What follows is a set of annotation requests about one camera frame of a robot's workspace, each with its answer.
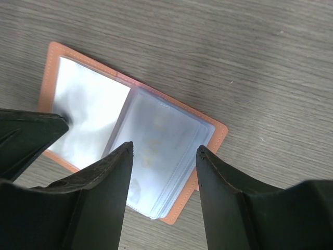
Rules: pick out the pink leather card holder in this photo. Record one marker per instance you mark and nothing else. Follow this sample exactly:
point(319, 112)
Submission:
point(105, 108)

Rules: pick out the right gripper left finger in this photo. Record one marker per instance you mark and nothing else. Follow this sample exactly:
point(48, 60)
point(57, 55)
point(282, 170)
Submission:
point(82, 211)

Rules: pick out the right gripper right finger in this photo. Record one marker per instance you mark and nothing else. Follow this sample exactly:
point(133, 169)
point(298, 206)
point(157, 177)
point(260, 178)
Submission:
point(241, 212)

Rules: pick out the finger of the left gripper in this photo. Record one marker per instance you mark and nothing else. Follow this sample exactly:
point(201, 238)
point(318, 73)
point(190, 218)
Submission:
point(24, 136)

